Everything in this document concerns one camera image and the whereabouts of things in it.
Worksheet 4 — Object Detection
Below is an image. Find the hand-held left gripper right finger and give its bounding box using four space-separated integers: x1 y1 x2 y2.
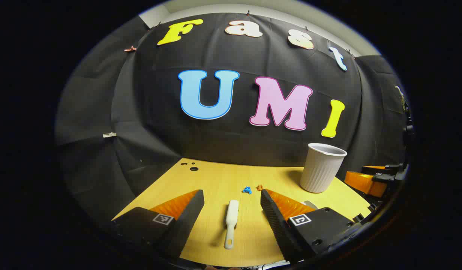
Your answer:
260 189 357 263

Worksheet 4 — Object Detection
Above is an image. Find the white ribbed garbage bin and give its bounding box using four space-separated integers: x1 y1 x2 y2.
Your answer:
299 143 348 194

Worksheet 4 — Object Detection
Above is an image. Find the wooden desktop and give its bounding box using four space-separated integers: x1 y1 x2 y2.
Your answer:
113 157 372 267

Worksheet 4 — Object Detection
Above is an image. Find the black backdrop cloth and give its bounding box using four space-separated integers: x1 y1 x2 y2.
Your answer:
54 13 413 233

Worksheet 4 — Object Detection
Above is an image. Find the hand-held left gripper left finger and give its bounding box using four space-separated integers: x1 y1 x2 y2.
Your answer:
111 189 205 259

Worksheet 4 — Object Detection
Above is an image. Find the small white broom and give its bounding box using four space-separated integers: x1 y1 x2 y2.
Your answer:
223 200 239 250

